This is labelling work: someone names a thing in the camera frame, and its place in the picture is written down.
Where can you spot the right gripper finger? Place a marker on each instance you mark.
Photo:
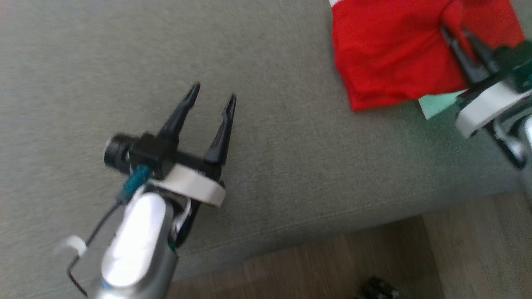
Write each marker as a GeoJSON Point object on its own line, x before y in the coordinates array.
{"type": "Point", "coordinates": [486, 56]}
{"type": "Point", "coordinates": [467, 62]}

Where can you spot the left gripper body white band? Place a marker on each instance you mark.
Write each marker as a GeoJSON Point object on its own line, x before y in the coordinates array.
{"type": "Point", "coordinates": [195, 185]}

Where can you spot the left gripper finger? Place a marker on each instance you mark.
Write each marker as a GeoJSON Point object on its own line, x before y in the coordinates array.
{"type": "Point", "coordinates": [178, 116]}
{"type": "Point", "coordinates": [222, 137]}

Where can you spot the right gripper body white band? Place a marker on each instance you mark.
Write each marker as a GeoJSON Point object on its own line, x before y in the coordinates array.
{"type": "Point", "coordinates": [486, 108]}

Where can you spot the red shorts white stripe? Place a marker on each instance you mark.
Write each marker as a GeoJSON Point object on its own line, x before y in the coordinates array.
{"type": "Point", "coordinates": [390, 50]}

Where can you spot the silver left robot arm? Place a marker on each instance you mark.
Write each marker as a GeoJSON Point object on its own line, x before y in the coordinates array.
{"type": "Point", "coordinates": [137, 245]}

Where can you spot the grey sofa seat cushion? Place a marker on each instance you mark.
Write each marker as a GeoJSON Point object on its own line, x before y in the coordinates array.
{"type": "Point", "coordinates": [291, 158]}

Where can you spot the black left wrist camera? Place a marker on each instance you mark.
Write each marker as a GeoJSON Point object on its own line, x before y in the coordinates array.
{"type": "Point", "coordinates": [149, 155]}

